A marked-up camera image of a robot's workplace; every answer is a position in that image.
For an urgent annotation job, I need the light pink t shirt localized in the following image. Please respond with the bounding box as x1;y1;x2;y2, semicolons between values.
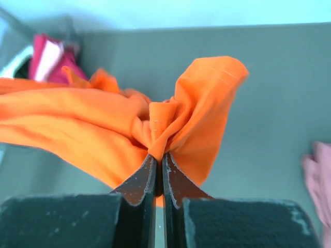
34;40;64;82

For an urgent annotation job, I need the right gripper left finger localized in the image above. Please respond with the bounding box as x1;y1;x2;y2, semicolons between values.
112;155;157;247

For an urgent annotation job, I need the grey plastic bin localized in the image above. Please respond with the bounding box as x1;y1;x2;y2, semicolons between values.
1;8;81;68

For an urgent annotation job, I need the folded pink t shirt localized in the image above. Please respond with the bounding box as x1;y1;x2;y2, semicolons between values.
301;141;331;228

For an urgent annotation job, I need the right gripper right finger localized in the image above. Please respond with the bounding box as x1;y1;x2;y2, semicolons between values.
162;152;214;247

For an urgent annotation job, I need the white t shirt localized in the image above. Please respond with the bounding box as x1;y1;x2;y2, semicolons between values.
1;45;33;79

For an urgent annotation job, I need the magenta t shirt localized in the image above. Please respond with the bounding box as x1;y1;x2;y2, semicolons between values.
28;34;87;85

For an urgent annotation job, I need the orange t shirt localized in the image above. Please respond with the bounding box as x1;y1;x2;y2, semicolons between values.
1;56;248;188

